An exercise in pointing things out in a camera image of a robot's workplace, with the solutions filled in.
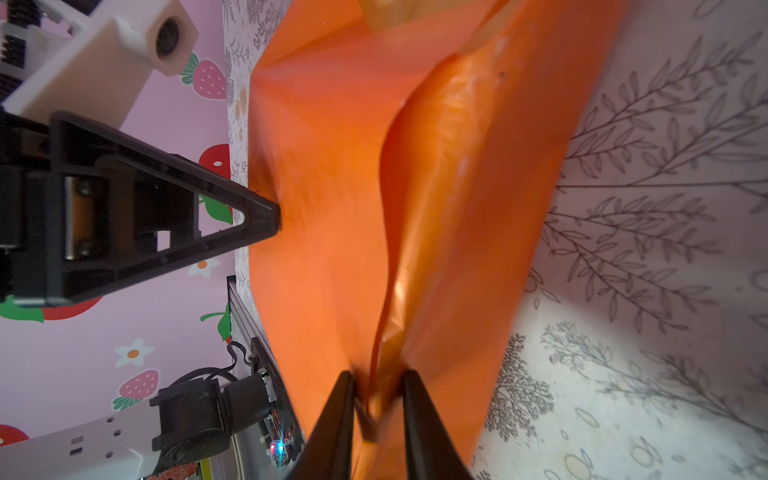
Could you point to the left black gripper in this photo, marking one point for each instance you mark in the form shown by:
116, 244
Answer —
113, 212

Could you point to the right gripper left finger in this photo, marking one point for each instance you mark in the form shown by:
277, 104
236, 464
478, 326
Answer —
328, 453

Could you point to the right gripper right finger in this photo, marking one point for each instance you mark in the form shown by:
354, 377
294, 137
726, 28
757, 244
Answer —
430, 453

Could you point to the orange yellow wrapping paper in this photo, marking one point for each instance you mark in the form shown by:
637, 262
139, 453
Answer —
413, 148

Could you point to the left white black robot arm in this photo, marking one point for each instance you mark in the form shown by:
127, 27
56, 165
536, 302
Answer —
195, 417

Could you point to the aluminium front frame rail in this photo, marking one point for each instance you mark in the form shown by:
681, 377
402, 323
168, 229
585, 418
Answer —
270, 448

